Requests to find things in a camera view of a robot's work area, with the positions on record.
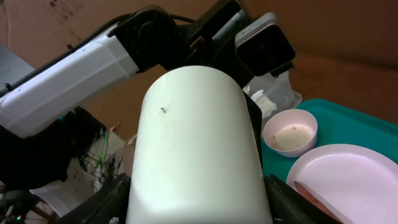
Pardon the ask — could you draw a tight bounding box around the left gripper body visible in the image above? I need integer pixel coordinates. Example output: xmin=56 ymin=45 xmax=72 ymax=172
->
xmin=178 ymin=0 xmax=254 ymax=87

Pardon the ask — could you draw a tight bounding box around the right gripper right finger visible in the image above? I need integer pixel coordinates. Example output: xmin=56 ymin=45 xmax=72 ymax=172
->
xmin=264 ymin=175 xmax=339 ymax=224

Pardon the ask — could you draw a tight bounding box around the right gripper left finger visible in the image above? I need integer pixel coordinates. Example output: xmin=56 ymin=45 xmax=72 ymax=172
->
xmin=56 ymin=173 xmax=131 ymax=224

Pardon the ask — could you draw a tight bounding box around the white bowl with residue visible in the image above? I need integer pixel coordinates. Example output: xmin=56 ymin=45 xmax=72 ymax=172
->
xmin=262 ymin=109 xmax=318 ymax=157

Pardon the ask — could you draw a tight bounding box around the white napkin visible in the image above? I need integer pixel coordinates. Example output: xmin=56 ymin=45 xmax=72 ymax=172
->
xmin=243 ymin=86 xmax=277 ymax=119

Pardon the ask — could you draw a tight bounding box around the white plastic cup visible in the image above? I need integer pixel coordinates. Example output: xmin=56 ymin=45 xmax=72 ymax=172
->
xmin=126 ymin=66 xmax=272 ymax=223

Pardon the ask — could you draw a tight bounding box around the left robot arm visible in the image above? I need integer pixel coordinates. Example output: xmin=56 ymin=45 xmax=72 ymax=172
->
xmin=1 ymin=1 xmax=249 ymax=138

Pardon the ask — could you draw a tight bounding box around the orange carrot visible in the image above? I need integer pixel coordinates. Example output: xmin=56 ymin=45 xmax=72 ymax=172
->
xmin=294 ymin=181 xmax=342 ymax=223

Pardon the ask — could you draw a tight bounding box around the white round plate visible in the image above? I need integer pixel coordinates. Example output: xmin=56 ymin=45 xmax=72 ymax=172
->
xmin=286 ymin=144 xmax=397 ymax=223

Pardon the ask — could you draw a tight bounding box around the clear plastic bin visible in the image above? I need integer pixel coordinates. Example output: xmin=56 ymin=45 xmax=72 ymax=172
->
xmin=247 ymin=71 xmax=302 ymax=129

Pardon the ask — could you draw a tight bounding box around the teal serving tray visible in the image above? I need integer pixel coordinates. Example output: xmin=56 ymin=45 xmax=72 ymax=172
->
xmin=262 ymin=100 xmax=397 ymax=183

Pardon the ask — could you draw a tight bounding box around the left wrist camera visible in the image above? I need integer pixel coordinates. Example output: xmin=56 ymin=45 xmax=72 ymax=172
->
xmin=234 ymin=12 xmax=296 ymax=77

